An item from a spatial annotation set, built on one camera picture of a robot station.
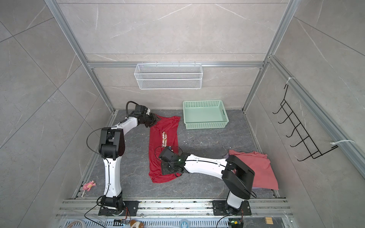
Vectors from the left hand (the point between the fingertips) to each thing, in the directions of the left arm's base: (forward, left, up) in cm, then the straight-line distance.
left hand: (159, 116), depth 105 cm
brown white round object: (-65, +8, -5) cm, 65 cm away
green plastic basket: (+9, -39, -8) cm, 41 cm away
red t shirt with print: (-11, -3, -8) cm, 14 cm away
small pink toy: (-46, +37, -7) cm, 60 cm away
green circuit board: (-66, -42, -8) cm, 79 cm away
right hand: (-39, -6, -2) cm, 39 cm away
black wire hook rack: (-33, -74, +24) cm, 85 cm away
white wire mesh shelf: (+20, -8, +21) cm, 30 cm away
